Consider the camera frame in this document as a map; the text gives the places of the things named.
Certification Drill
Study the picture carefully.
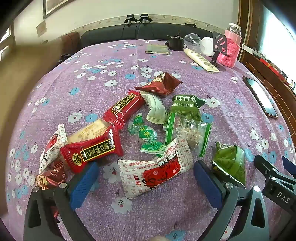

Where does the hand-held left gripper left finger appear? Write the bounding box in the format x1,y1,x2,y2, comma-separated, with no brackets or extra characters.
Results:
23,161,100,241

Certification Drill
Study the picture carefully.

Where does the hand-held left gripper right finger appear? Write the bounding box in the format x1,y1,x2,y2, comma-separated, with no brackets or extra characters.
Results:
193,159,271,241

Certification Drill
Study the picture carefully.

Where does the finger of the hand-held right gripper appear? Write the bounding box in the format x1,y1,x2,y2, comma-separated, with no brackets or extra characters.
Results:
282,156,296,173
253,154,296,184

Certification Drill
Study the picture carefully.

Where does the green pyramid packet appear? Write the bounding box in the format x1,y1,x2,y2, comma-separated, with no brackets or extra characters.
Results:
212,142,246,187

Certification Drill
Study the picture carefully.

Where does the dark red foil packet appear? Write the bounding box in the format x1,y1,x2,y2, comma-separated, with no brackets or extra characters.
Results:
36,160,68,220

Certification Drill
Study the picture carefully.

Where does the red pastry packet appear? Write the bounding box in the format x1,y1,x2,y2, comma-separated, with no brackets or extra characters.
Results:
60,118,124,174

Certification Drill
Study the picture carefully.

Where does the small white red-print packet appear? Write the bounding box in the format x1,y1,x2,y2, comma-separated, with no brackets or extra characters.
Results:
39,124,68,173

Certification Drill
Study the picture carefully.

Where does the clear green-edged packet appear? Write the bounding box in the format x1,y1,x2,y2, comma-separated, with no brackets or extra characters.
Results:
165,113,212,158

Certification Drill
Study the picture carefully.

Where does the large white red-print packet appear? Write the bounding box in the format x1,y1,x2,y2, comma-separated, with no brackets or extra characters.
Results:
117,137,193,199

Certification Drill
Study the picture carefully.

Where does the green twisted candy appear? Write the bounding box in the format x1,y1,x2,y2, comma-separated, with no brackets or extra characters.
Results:
128,113,166,156

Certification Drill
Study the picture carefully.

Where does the green pea packet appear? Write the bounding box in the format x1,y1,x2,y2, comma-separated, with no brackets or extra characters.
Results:
163,95,207,131

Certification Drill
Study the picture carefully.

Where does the long red candy packet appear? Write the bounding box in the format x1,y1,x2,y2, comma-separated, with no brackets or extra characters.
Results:
103,90,146,130

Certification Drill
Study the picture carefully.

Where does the black smartphone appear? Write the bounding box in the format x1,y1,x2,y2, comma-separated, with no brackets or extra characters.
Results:
242,76,278,119

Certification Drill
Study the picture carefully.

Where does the wooden cabinet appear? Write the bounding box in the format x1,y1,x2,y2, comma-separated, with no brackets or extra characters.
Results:
239,44,296,149

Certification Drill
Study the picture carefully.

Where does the white and green packet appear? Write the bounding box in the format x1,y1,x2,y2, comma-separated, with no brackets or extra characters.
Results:
140,91,167,124

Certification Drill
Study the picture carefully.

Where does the dark red pyramid packet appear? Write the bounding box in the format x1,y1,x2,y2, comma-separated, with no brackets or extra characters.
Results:
134,72,182,97

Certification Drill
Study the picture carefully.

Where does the purple floral tablecloth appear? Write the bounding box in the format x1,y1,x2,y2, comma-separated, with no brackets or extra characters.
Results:
5,39,296,241

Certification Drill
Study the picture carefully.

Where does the cream tube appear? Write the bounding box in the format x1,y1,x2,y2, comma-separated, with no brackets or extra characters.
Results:
183,48,220,73

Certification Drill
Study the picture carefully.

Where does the jar with pink knitted sleeve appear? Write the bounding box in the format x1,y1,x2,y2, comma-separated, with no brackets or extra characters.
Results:
216,22,242,68

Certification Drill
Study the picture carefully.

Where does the black phone stand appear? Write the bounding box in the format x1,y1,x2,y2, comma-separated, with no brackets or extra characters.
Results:
211,31,230,72

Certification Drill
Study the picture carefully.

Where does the white cup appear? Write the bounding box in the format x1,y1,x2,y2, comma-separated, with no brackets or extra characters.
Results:
200,37,216,56

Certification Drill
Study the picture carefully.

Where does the window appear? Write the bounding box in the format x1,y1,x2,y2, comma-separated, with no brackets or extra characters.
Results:
261,0,296,86

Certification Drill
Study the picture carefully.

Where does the brown cushion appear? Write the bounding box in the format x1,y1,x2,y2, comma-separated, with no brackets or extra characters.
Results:
59,32,80,54

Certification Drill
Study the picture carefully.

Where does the clear glass cup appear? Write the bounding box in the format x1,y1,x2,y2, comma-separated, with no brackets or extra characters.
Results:
184,34,202,52

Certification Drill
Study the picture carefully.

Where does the black container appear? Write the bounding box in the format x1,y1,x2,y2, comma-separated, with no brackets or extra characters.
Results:
168,35,185,51

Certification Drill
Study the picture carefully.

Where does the black sofa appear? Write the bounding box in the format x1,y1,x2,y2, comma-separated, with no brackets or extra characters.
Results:
80,23,214,43

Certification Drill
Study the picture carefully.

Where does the framed picture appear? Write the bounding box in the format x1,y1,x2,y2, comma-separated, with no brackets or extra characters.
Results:
43,0,79,20

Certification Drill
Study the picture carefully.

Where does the paper note on wall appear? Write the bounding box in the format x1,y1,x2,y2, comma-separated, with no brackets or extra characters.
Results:
36,20,47,37

